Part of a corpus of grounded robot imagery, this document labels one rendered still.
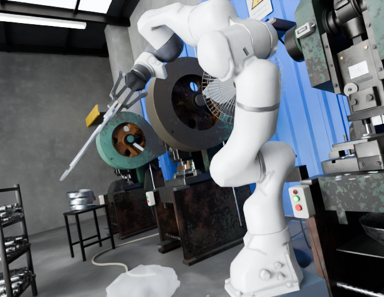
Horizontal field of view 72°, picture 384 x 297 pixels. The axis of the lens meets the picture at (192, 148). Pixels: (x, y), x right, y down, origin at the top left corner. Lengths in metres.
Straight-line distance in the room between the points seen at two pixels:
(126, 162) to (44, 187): 3.65
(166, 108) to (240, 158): 1.51
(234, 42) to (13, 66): 7.29
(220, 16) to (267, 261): 0.64
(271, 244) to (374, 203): 0.56
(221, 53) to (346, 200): 0.87
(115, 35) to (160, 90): 4.57
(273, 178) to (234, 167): 0.12
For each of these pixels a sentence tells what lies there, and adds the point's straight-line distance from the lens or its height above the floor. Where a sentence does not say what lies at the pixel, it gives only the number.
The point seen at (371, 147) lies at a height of 0.74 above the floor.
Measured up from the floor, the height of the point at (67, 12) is 4.25.
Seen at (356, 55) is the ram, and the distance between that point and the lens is 1.38.
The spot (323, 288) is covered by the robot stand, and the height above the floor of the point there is 0.43.
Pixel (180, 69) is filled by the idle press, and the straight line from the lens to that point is 2.36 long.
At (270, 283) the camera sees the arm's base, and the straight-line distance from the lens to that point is 0.80.
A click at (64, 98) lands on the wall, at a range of 7.57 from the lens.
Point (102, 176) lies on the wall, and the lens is 7.33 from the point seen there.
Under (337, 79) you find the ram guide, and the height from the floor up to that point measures 1.05.
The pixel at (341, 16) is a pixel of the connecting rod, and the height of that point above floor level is 1.32.
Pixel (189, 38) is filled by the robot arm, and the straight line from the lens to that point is 0.82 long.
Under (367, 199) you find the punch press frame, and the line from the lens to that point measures 1.24.
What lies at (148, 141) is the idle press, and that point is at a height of 1.27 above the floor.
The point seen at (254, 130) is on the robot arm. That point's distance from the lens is 0.68.
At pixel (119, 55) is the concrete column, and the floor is 3.51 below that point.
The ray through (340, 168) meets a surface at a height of 0.66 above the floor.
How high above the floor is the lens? 0.82
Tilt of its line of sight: 3 degrees up
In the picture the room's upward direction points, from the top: 12 degrees counter-clockwise
